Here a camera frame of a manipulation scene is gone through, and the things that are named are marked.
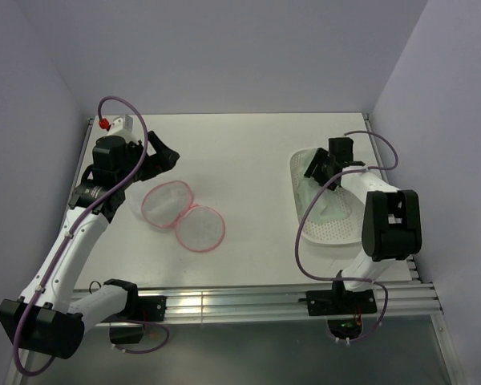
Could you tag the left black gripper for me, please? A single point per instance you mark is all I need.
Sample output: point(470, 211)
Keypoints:
point(166, 158)

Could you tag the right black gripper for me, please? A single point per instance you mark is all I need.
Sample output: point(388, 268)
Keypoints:
point(320, 157)

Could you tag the mint green bra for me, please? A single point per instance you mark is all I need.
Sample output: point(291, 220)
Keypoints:
point(329, 207)

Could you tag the pink mesh laundry bag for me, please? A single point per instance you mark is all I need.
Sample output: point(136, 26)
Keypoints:
point(171, 206)

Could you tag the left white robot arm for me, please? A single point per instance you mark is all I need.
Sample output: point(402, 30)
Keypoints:
point(44, 319)

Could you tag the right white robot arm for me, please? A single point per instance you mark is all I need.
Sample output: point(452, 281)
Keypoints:
point(391, 229)

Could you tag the white perforated plastic basket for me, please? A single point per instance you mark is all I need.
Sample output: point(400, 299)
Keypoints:
point(336, 233)

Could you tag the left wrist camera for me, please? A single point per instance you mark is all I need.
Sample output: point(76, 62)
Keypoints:
point(121, 126)

